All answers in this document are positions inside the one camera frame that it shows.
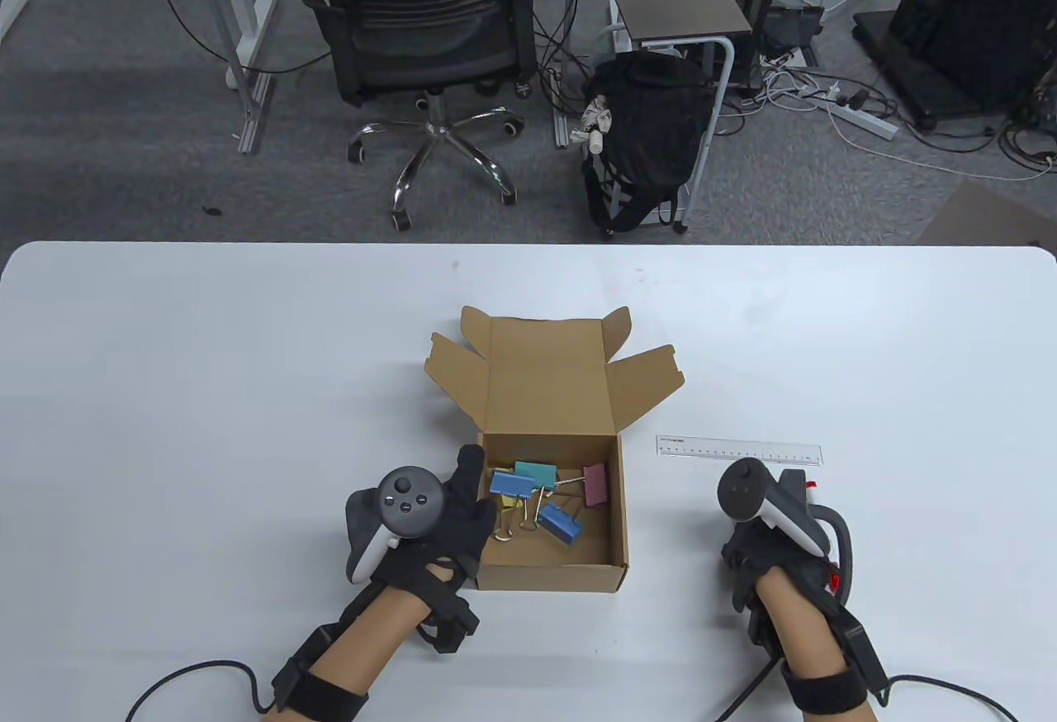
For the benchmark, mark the yellow binder clip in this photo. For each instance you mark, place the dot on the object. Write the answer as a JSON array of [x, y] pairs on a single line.
[[506, 501]]

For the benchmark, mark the white backpack charm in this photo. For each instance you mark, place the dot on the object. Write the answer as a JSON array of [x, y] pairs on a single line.
[[596, 123]]

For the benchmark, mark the grey right hand controller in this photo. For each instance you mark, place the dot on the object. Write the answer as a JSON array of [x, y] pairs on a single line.
[[747, 491]]

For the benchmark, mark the grey left hand controller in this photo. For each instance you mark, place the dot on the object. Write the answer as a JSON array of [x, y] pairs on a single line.
[[405, 499]]

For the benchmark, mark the black backpack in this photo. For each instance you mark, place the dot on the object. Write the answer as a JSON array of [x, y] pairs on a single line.
[[652, 127]]

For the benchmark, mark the white slim desk leg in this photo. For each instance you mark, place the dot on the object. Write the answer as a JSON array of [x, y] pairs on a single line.
[[571, 11]]

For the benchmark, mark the blue binder clip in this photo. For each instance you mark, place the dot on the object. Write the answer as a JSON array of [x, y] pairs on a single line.
[[512, 482], [561, 524]]

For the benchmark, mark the person's left hand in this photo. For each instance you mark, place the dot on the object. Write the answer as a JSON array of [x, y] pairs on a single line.
[[450, 528]]

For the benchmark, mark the grey hand controller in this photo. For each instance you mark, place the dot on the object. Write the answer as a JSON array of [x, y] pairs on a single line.
[[747, 491], [405, 499]]

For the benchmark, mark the white desk leg frame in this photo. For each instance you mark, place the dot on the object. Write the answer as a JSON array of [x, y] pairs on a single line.
[[239, 36]]

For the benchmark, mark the maroon binder clip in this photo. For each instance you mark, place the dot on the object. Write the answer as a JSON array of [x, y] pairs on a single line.
[[595, 484]]

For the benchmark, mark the flat brown cardboard sheet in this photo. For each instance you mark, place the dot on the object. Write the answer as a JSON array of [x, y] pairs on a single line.
[[991, 218]]

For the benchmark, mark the black monitor stand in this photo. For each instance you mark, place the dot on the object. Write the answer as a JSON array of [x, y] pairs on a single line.
[[966, 11]]

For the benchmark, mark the teal binder clip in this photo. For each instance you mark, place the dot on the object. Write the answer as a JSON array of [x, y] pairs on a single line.
[[537, 472]]

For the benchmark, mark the brown cardboard mailer box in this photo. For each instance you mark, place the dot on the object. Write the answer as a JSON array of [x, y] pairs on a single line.
[[549, 375]]

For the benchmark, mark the white power strip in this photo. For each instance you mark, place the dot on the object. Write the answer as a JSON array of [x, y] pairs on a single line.
[[863, 121]]

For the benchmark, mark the white desk foot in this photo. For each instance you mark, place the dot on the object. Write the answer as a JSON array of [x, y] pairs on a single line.
[[10, 16]]

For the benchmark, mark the clear plastic ruler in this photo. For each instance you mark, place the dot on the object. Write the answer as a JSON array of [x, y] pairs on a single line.
[[743, 451]]

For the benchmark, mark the red whiteboard marker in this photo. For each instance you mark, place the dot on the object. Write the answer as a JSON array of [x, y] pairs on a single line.
[[812, 489]]

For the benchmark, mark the black mesh office chair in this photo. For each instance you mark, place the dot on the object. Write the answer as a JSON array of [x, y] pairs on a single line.
[[429, 20]]

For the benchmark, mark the person's right forearm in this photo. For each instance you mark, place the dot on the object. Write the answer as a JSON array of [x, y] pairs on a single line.
[[805, 631]]

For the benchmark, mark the person's right hand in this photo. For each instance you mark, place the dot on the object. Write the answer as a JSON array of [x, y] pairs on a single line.
[[756, 553]]

